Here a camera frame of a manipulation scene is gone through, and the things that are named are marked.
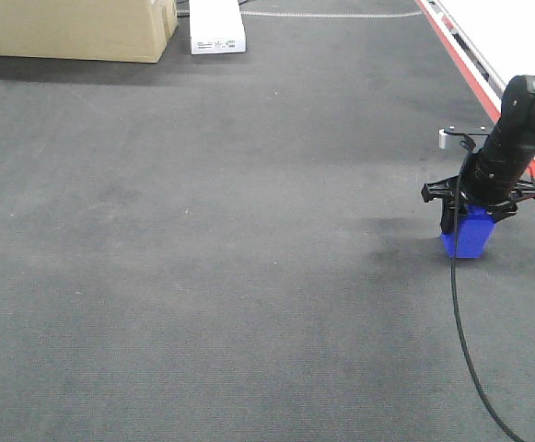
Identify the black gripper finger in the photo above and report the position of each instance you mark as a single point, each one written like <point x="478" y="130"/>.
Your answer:
<point x="449" y="216"/>

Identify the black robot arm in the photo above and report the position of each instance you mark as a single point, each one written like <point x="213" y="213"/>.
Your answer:
<point x="490" y="177"/>

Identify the red conveyor side rail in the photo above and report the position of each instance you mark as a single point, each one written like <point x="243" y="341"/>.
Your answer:
<point x="483" y="92"/>

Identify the white machine panel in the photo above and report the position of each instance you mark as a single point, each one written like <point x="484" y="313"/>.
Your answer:
<point x="498" y="36"/>

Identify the large cardboard box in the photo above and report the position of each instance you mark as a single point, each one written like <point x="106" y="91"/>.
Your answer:
<point x="120" y="31"/>

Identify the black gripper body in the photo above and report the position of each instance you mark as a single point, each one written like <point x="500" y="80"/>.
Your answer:
<point x="499" y="202"/>

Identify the white long carton box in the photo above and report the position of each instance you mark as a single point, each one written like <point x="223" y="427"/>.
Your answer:
<point x="216" y="27"/>

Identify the blue plastic block part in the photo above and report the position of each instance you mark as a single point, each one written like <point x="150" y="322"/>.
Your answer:
<point x="475" y="227"/>

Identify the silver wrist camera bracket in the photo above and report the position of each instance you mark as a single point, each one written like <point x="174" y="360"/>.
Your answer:
<point x="469" y="139"/>

